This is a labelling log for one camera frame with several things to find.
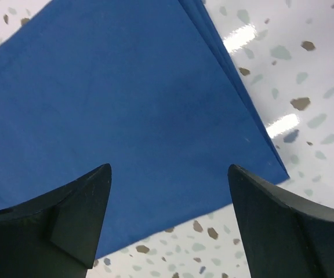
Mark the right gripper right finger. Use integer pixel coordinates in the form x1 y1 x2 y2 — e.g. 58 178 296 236
228 164 334 278

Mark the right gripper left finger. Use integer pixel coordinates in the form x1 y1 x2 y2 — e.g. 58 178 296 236
0 164 112 278

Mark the blue surgical cloth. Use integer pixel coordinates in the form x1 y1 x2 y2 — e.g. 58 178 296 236
0 1 288 257

